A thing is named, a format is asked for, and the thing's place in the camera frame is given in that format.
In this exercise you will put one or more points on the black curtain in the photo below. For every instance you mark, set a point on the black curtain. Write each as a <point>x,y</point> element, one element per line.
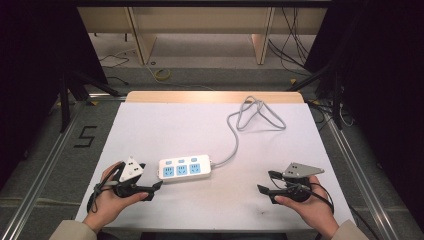
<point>383,83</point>
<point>30,66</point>

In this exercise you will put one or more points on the aluminium floor rail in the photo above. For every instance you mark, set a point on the aluminium floor rail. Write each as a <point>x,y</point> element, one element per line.
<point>363,180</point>
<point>43,176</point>

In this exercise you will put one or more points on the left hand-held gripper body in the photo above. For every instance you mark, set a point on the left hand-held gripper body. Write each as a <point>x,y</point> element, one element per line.
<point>131,170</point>

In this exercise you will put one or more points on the yellow tape roll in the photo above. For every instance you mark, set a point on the yellow tape roll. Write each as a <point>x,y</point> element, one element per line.
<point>162,74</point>

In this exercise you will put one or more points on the light wooden desk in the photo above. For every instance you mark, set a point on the light wooden desk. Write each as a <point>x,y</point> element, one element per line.
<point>200,20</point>

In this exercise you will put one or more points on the person's left hand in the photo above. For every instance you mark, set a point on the person's left hand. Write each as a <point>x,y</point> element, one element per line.
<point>106,203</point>

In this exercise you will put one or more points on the person's right hand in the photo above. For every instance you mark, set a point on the person's right hand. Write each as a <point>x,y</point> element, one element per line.
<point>313,210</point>

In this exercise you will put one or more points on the white power strip blue sockets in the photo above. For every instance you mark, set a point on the white power strip blue sockets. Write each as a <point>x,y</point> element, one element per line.
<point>186,175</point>

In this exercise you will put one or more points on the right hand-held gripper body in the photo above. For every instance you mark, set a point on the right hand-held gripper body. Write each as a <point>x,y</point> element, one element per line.
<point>300,170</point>

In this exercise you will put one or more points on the white table mat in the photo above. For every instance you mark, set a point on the white table mat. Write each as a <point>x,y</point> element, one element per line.
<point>186,126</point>

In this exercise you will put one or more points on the black metal stand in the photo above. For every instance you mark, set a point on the black metal stand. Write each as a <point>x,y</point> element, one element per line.
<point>337,100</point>
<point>65,100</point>

